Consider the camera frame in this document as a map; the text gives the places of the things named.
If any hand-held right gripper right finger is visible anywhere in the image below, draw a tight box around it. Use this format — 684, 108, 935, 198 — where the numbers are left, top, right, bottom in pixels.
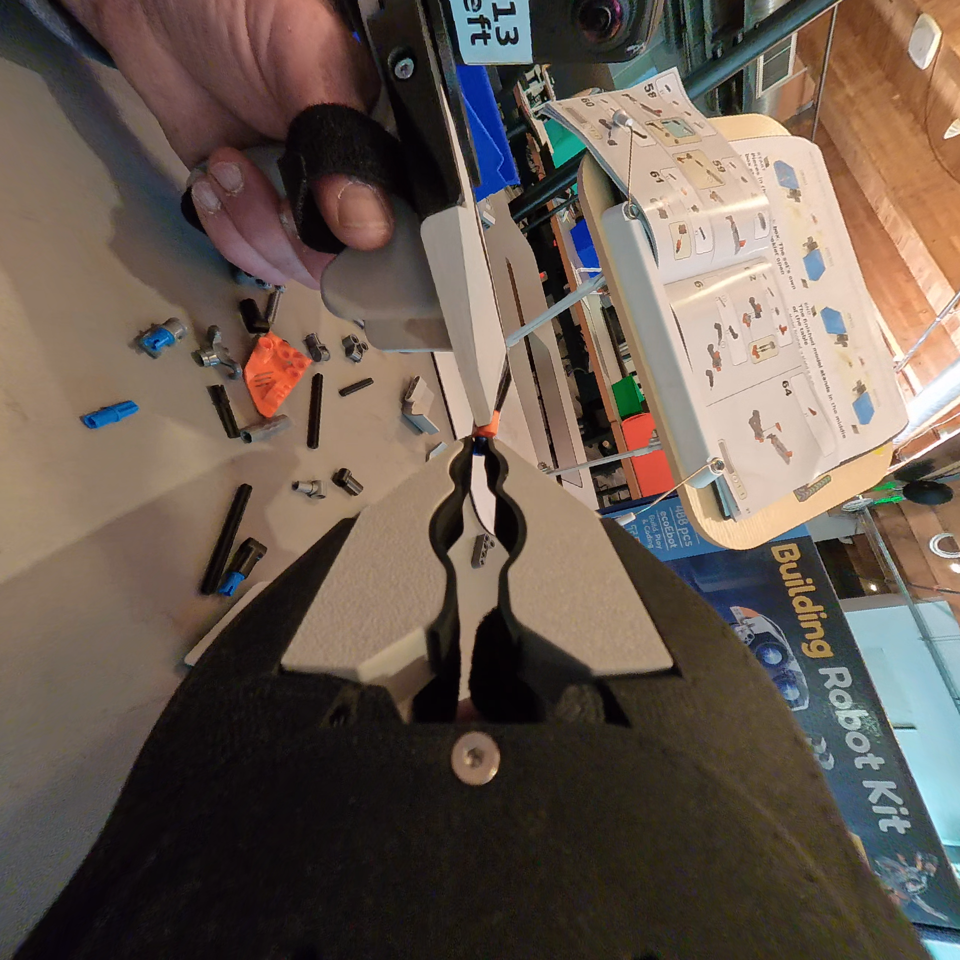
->
483, 443, 672, 699

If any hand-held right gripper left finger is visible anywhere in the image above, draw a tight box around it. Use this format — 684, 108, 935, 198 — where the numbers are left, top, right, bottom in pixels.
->
282, 446, 481, 706

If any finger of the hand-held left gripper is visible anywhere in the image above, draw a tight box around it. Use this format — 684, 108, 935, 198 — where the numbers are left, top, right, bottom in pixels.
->
420, 191, 514, 436

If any black connector with blue pin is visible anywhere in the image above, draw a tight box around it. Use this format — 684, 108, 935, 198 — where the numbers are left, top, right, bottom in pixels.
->
218, 539, 268, 598

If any blue plastic bin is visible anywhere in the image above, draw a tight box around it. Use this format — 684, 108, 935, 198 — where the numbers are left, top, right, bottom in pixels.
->
458, 60, 522, 196

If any person's left hand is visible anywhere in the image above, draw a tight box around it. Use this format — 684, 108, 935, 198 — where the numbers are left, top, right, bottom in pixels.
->
60, 0, 399, 289

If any white book stand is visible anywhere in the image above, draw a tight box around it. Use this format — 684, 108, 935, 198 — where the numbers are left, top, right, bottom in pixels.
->
435, 113, 916, 552

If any orange triangular panel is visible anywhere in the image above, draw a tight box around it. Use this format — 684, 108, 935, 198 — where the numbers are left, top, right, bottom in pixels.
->
243, 333, 313, 418

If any light grey long bar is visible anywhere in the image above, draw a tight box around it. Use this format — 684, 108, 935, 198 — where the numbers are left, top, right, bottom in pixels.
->
183, 582, 271, 669

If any medium black axle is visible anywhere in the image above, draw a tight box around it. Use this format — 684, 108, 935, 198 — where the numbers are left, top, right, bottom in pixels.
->
201, 483, 253, 595

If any red flat object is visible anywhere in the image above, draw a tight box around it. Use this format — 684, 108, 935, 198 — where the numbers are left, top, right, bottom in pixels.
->
620, 416, 669, 499

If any robot kit box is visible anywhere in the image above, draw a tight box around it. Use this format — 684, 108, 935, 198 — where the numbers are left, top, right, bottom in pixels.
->
608, 503, 960, 931

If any instruction booklet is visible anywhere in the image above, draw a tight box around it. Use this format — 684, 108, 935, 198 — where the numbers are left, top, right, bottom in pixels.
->
540, 68, 910, 504

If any light grey bracket piece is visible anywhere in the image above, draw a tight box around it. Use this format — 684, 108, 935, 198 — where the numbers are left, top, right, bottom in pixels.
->
398, 375, 439, 436

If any black ceiling rail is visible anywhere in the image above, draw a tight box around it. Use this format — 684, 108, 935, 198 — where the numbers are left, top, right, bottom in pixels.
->
683, 0, 841, 99

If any silver ventilation duct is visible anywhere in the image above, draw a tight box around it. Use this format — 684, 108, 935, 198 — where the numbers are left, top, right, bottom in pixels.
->
900, 360, 960, 444

